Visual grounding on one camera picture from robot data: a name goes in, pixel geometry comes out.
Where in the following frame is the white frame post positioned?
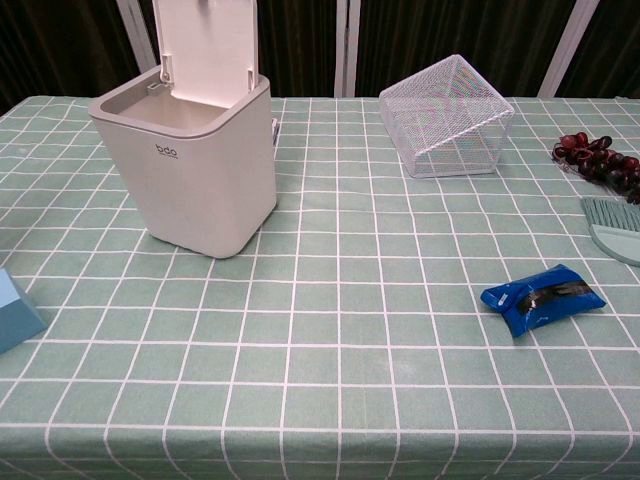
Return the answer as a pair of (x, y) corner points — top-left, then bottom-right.
(538, 0), (599, 98)
(115, 0), (157, 77)
(333, 0), (361, 98)

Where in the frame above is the dark red grape bunch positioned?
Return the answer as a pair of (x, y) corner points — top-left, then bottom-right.
(552, 134), (640, 206)

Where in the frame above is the dark green curtain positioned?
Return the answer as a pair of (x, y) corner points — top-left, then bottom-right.
(0, 0), (640, 117)

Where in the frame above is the white plastic trash bin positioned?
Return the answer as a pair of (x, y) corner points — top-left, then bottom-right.
(88, 0), (279, 260)

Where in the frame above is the teal dustpan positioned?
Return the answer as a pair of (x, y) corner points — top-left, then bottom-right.
(587, 224), (640, 267)

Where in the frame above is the white wire mesh basket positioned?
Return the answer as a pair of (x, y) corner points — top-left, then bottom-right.
(378, 53), (515, 179)

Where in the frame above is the blue tissue packet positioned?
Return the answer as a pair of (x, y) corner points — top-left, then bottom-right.
(480, 263), (608, 339)

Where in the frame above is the green checkered tablecloth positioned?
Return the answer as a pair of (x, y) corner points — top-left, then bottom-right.
(0, 94), (640, 480)

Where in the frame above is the teal desk brush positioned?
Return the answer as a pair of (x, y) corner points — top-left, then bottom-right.
(581, 196), (640, 232)

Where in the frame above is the blue block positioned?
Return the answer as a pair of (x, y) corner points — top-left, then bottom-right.
(0, 267), (49, 355)

